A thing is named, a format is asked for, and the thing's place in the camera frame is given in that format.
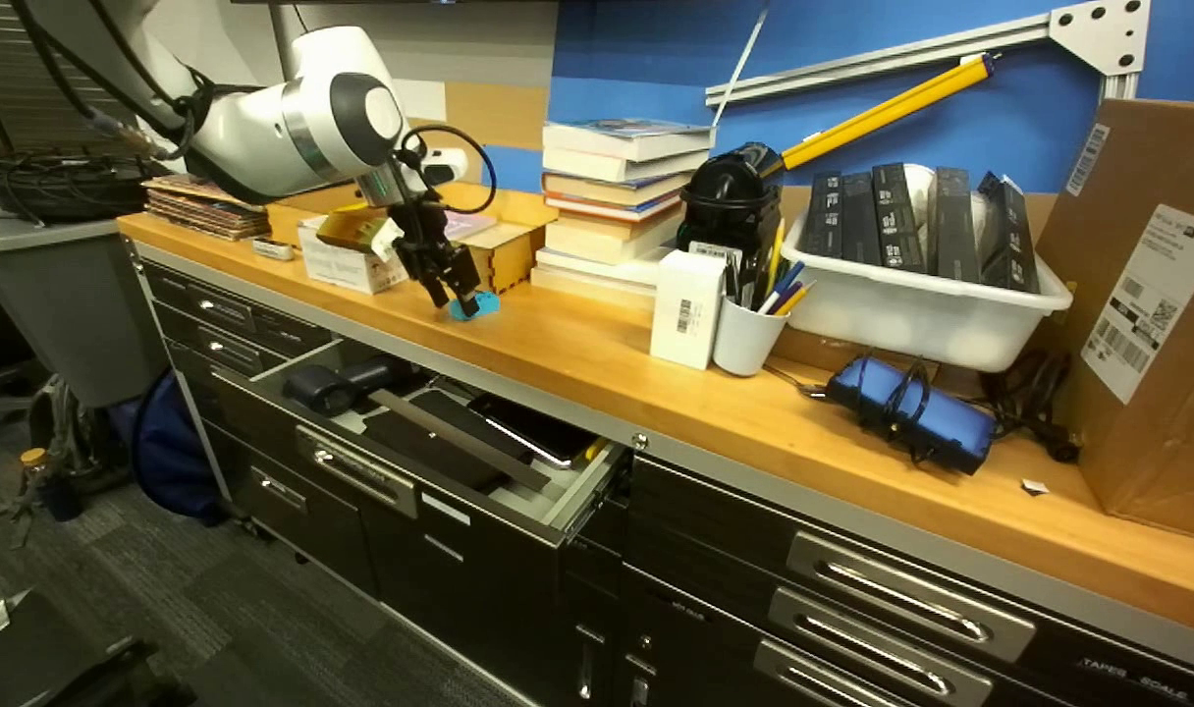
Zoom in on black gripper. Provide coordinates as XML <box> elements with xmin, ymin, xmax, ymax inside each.
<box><xmin>385</xmin><ymin>187</ymin><xmax>488</xmax><ymax>313</ymax></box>

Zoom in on small blue block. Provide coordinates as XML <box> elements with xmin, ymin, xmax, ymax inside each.
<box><xmin>446</xmin><ymin>285</ymin><xmax>506</xmax><ymax>327</ymax></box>

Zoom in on open black metal drawer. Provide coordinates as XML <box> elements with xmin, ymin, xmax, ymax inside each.
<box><xmin>244</xmin><ymin>331</ymin><xmax>630</xmax><ymax>552</ymax></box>

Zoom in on wooden laser-cut tray box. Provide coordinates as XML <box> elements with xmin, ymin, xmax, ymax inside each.
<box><xmin>262</xmin><ymin>178</ymin><xmax>562</xmax><ymax>297</ymax></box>

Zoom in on white printed paper box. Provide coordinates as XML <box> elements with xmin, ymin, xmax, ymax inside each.
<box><xmin>296</xmin><ymin>211</ymin><xmax>413</xmax><ymax>297</ymax></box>

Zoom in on wide white book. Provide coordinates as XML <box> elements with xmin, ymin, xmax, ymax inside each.
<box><xmin>527</xmin><ymin>247</ymin><xmax>670</xmax><ymax>302</ymax></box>

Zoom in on thick cream book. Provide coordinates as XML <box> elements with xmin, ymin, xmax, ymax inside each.
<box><xmin>540</xmin><ymin>209</ymin><xmax>688</xmax><ymax>267</ymax></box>

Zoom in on black pouch case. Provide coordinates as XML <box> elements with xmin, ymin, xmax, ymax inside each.
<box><xmin>282</xmin><ymin>356</ymin><xmax>395</xmax><ymax>420</ymax></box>

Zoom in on black flat tray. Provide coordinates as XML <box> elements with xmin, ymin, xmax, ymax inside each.
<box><xmin>358</xmin><ymin>389</ymin><xmax>531</xmax><ymax>499</ymax></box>

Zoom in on black glossy tablet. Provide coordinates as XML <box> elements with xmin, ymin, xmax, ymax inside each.
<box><xmin>468</xmin><ymin>389</ymin><xmax>604</xmax><ymax>475</ymax></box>

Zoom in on thick white book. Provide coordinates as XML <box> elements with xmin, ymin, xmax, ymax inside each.
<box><xmin>540</xmin><ymin>114</ymin><xmax>714</xmax><ymax>187</ymax></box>

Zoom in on small white upright box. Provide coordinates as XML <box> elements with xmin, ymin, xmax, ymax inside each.
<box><xmin>645</xmin><ymin>247</ymin><xmax>730</xmax><ymax>372</ymax></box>

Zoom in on stack of brown boards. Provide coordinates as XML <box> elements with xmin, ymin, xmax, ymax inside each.
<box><xmin>143</xmin><ymin>174</ymin><xmax>274</xmax><ymax>247</ymax></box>

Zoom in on black label printer device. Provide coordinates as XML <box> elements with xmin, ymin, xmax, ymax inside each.
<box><xmin>672</xmin><ymin>136</ymin><xmax>791</xmax><ymax>294</ymax></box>

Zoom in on white pen cup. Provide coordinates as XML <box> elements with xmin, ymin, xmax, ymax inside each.
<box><xmin>706</xmin><ymin>292</ymin><xmax>793</xmax><ymax>379</ymax></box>

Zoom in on blue pen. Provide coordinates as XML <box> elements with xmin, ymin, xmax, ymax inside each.
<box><xmin>753</xmin><ymin>254</ymin><xmax>804</xmax><ymax>319</ymax></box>

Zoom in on blue bag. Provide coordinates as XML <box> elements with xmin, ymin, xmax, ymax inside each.
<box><xmin>130</xmin><ymin>370</ymin><xmax>234</xmax><ymax>531</ymax></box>

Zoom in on yellow pencil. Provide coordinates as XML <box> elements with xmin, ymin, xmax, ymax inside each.
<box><xmin>772</xmin><ymin>279</ymin><xmax>816</xmax><ymax>323</ymax></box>

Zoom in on thin white rod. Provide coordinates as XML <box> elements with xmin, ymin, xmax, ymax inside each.
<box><xmin>706</xmin><ymin>9</ymin><xmax>815</xmax><ymax>148</ymax></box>

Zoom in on black glossy box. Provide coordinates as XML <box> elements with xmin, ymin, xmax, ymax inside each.
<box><xmin>929</xmin><ymin>162</ymin><xmax>992</xmax><ymax>284</ymax></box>
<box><xmin>867</xmin><ymin>158</ymin><xmax>942</xmax><ymax>275</ymax></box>
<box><xmin>975</xmin><ymin>169</ymin><xmax>1045</xmax><ymax>297</ymax></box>
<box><xmin>797</xmin><ymin>166</ymin><xmax>879</xmax><ymax>263</ymax></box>

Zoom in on black bag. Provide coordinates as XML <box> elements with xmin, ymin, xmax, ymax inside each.
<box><xmin>0</xmin><ymin>132</ymin><xmax>158</xmax><ymax>228</ymax></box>

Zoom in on white plastic bin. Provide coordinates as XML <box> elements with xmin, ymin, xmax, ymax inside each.
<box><xmin>773</xmin><ymin>194</ymin><xmax>1078</xmax><ymax>377</ymax></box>

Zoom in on yellow spirit level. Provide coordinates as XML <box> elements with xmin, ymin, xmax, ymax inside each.
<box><xmin>773</xmin><ymin>51</ymin><xmax>998</xmax><ymax>178</ymax></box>

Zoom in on blue and black power pack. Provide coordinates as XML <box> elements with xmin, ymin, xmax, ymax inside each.
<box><xmin>821</xmin><ymin>352</ymin><xmax>1006</xmax><ymax>478</ymax></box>

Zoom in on brown cardboard shipping box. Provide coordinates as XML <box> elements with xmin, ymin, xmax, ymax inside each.
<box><xmin>1028</xmin><ymin>95</ymin><xmax>1194</xmax><ymax>550</ymax></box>

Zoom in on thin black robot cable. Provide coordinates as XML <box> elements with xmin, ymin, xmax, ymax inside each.
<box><xmin>396</xmin><ymin>122</ymin><xmax>505</xmax><ymax>221</ymax></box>

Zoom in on black drawer with metal handle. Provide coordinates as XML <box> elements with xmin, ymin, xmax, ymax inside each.
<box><xmin>647</xmin><ymin>614</ymin><xmax>888</xmax><ymax>707</ymax></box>
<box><xmin>609</xmin><ymin>546</ymin><xmax>1022</xmax><ymax>707</ymax></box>
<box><xmin>139</xmin><ymin>254</ymin><xmax>344</xmax><ymax>352</ymax></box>
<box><xmin>621</xmin><ymin>453</ymin><xmax>1194</xmax><ymax>685</ymax></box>

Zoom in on blue foam wall board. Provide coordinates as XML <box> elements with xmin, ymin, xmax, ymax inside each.
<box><xmin>485</xmin><ymin>0</ymin><xmax>1194</xmax><ymax>199</ymax></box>

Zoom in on black cable with metal connector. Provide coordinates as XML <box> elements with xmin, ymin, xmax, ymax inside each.
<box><xmin>3</xmin><ymin>0</ymin><xmax>219</xmax><ymax>146</ymax></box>

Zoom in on aluminium rail with bracket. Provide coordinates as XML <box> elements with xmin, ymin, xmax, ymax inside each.
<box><xmin>698</xmin><ymin>0</ymin><xmax>1157</xmax><ymax>110</ymax></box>

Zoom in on tangled black cables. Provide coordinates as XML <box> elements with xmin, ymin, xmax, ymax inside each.
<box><xmin>988</xmin><ymin>342</ymin><xmax>1088</xmax><ymax>463</ymax></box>

